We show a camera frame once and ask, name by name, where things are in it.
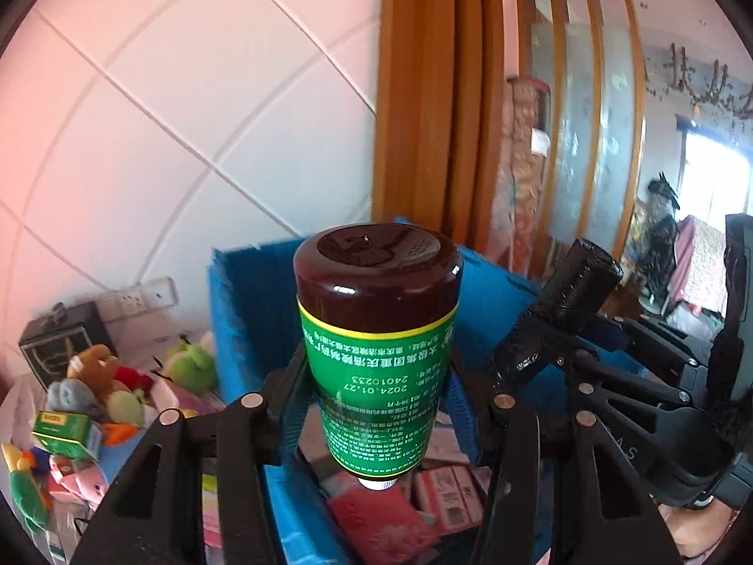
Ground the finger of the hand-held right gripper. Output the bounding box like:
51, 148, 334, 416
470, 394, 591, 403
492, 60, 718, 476
588, 313, 717, 401
541, 358, 737, 505

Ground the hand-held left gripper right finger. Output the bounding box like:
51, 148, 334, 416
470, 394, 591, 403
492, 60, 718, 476
448, 365, 683, 565

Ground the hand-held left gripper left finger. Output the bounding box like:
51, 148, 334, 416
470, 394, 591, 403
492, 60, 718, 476
71, 347, 312, 565

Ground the black tape cylinder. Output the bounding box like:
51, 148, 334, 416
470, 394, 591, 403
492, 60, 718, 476
488, 238, 625, 389

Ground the blue plastic crate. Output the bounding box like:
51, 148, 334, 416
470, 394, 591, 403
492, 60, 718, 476
206, 238, 642, 565

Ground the brown bottle green label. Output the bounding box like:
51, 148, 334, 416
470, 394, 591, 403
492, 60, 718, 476
293, 222, 463, 492

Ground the pink floral cloth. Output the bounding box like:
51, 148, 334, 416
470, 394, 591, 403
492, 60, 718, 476
671, 215, 727, 315

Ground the red white packet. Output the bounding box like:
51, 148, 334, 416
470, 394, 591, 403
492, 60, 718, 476
412, 465, 489, 533

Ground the pink tissue box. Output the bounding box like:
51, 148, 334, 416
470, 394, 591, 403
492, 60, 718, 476
154, 379, 224, 419

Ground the bright window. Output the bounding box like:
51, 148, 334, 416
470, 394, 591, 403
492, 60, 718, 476
682, 123, 753, 213

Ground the red tissue packet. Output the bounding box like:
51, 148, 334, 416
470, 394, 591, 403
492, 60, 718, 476
328, 481, 443, 565

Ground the red plush toy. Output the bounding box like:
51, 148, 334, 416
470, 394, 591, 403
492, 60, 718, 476
114, 365, 155, 392

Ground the light green plush toy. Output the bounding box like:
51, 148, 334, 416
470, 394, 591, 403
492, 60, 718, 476
106, 389, 148, 428

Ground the pile of plush toys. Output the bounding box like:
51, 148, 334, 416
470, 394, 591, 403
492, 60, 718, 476
0, 318, 218, 565

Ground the orange plush toy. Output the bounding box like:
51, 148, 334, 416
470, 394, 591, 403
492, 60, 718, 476
100, 422, 142, 448

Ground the brown plush bear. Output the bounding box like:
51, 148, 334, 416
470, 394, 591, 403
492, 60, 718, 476
66, 344, 121, 395

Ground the rolled patterned carpet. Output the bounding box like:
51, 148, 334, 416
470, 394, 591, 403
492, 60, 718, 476
494, 76, 551, 274

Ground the wooden frosted glass partition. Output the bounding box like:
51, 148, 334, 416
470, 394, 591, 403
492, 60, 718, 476
512, 0, 648, 266

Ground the pink pig plush toy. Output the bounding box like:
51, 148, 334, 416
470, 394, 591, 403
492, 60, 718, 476
48, 453, 110, 504

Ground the grey plush toy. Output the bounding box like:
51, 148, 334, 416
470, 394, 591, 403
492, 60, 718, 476
46, 378, 104, 421

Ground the green medicine box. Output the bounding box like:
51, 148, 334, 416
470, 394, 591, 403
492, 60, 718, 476
31, 409, 104, 460

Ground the black gift box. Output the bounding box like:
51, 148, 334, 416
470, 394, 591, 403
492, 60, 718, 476
19, 301, 119, 392

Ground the green parrot plush toy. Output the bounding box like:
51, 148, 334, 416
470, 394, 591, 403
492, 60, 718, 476
1, 443, 53, 533

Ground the white wall socket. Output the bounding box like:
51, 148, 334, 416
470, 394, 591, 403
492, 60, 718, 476
97, 276, 178, 319

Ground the wall vine decoration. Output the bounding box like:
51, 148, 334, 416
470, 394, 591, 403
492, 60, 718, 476
644, 41, 753, 124

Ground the wooden door frame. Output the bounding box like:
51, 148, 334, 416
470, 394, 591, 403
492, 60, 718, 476
373, 0, 507, 260

